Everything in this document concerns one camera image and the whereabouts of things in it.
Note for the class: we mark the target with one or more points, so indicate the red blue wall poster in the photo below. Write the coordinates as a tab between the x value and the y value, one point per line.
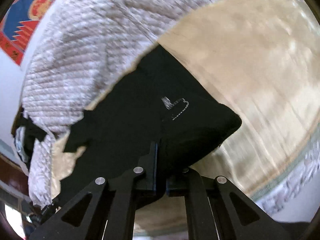
18	25

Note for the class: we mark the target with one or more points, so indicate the beige quilted floral comforter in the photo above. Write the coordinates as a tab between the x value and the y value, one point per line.
84	48

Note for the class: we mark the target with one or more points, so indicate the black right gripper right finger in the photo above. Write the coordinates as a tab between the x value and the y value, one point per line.
217	209

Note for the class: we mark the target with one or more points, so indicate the black pants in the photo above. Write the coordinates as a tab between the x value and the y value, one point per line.
161	102

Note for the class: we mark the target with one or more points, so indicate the dark red wooden cabinet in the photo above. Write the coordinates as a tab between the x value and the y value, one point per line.
13	176

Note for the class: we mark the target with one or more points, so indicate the gold satin bedspread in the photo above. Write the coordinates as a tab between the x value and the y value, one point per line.
260	58

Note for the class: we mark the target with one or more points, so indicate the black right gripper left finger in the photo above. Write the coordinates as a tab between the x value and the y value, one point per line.
105	209

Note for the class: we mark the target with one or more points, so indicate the dark clothes pile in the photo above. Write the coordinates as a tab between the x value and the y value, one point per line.
25	132

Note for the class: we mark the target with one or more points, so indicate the window with frame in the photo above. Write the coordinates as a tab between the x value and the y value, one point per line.
16	221

